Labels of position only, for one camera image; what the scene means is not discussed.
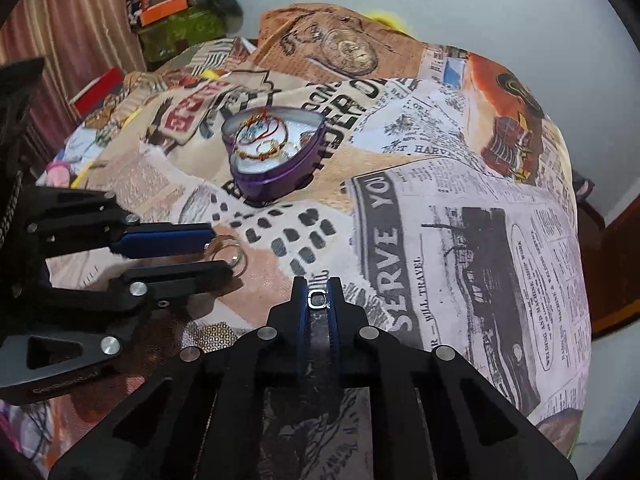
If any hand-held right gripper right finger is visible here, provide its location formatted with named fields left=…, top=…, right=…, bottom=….
left=325, top=276, right=578, bottom=480

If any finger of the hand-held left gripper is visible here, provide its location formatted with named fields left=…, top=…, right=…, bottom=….
left=22, top=185, right=217, bottom=259
left=0, top=260, right=236, bottom=406

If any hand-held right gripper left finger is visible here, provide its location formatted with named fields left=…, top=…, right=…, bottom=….
left=47, top=276, right=321, bottom=480

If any silver bangle bracelet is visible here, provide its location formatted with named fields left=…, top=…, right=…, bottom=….
left=205, top=237, right=248, bottom=277

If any purple heart-shaped tin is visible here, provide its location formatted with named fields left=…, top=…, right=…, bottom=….
left=221, top=106, right=327, bottom=205

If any tangle of beaded bracelets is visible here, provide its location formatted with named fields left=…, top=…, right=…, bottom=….
left=232, top=112, right=301, bottom=163

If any red box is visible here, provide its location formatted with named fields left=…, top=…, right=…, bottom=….
left=68, top=67, right=125, bottom=116

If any newspaper print blanket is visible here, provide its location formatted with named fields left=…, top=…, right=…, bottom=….
left=35, top=4, right=593, bottom=480

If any striped brown curtain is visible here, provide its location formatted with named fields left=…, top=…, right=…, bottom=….
left=0, top=0, right=148, bottom=171

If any orange box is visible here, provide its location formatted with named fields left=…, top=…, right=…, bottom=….
left=139, top=0, right=190, bottom=27

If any grey plush cushion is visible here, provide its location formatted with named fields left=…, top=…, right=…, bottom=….
left=185, top=0, right=244, bottom=36

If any dark bag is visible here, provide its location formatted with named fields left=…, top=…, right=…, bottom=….
left=572, top=170, right=596, bottom=203

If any yellow foam tube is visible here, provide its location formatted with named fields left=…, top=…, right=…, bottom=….
left=362, top=7, right=408, bottom=28

